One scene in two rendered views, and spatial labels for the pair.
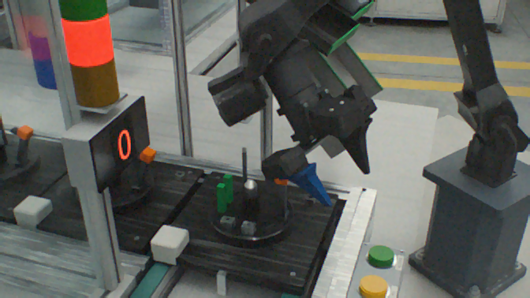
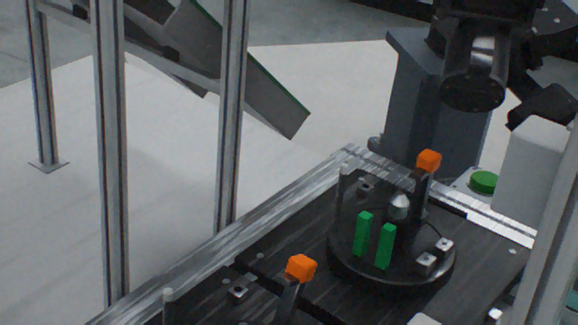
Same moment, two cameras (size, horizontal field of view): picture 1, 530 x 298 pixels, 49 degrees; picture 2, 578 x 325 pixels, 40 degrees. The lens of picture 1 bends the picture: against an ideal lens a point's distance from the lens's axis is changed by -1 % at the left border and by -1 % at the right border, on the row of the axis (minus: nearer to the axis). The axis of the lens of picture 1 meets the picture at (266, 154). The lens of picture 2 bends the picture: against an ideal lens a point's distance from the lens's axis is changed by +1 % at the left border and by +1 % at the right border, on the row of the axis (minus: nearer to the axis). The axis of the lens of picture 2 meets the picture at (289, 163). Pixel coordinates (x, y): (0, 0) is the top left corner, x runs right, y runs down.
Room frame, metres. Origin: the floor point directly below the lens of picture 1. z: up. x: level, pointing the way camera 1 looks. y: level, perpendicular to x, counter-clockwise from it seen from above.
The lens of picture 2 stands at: (0.69, 0.71, 1.51)
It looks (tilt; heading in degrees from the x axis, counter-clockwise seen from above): 33 degrees down; 285
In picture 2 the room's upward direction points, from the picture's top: 6 degrees clockwise
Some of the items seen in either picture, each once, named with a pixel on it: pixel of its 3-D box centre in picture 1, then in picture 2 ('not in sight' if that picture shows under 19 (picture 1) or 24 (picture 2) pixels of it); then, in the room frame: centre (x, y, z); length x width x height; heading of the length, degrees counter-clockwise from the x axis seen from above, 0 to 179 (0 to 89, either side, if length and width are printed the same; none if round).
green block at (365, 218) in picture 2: (228, 188); (362, 234); (0.79, 0.06, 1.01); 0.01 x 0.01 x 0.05; 72
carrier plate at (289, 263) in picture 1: (251, 225); (387, 260); (0.76, 0.03, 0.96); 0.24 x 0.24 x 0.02; 72
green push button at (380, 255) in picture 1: (381, 258); (485, 184); (0.68, -0.17, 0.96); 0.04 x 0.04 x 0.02
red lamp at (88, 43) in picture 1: (88, 37); not in sight; (0.62, 0.20, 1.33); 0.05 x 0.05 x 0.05
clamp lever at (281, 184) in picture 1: (277, 191); (419, 186); (0.74, -0.02, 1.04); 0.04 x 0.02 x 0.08; 72
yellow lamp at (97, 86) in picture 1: (95, 79); not in sight; (0.62, 0.20, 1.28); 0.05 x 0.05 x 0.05
